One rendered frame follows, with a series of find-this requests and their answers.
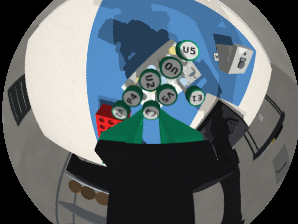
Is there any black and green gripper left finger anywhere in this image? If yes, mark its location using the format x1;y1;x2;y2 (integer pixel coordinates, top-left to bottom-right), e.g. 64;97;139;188
98;109;144;144

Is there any red tube rack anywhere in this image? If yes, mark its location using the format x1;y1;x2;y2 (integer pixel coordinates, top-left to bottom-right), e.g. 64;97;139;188
95;104;123;137

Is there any centrifuge tube with dark green cap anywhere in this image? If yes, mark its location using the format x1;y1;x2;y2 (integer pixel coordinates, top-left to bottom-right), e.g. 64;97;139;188
157;55;183;79

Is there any white test tube rack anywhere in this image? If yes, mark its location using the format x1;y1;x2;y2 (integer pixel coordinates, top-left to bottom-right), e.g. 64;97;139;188
121;39;201;105

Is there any blue bench mat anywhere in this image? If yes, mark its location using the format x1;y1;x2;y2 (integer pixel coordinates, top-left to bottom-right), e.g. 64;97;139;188
86;0;256;141

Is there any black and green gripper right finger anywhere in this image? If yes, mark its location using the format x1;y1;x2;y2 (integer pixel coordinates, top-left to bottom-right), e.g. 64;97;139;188
159;109;204;144

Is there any conical tube with orange liquid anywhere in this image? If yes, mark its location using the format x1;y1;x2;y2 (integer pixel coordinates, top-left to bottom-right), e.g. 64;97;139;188
111;98;131;120

